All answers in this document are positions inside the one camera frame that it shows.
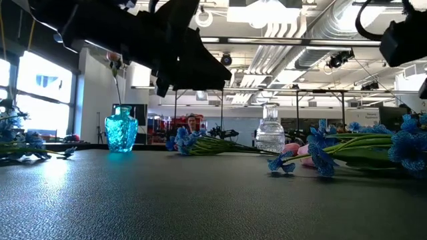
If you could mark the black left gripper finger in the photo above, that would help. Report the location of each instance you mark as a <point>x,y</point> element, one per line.
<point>162,87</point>
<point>203,70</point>

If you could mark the pink tulip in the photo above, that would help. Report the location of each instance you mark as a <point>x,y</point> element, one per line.
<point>292,148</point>
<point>303,151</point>
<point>113,56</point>

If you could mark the blue flower bunch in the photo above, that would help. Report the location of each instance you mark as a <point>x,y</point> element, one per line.
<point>35,140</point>
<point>408,150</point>
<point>320,156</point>
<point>183,141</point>

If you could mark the small black robot arm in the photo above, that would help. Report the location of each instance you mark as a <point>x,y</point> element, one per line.
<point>227,134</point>

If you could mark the blue glass vase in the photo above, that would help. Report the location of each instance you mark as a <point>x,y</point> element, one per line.
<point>121,133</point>

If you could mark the clear glass vase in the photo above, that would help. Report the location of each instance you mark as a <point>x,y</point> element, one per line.
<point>270,136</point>

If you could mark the person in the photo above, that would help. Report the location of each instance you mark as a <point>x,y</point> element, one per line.
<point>191,122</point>

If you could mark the black ceiling spotlight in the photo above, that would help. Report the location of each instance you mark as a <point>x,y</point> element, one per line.
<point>338,60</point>
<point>370,86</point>

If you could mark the white sign board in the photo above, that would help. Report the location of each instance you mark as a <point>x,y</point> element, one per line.
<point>365,116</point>

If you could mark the black tripod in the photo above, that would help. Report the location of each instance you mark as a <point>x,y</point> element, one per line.
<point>99,130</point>

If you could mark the black overhead beam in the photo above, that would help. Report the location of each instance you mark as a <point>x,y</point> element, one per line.
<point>300,41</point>

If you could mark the small red object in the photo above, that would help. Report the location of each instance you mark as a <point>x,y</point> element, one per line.
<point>74,137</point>

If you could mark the ceiling dome camera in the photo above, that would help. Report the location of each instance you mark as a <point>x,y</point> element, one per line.
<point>226,60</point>

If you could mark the black frame table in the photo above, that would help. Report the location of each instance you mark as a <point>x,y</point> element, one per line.
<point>221,110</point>
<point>343,110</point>

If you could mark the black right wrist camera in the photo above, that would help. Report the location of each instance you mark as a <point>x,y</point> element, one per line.
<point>407,40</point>

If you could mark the silver spiral air duct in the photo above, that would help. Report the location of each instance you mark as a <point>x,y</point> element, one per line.
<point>333,20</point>

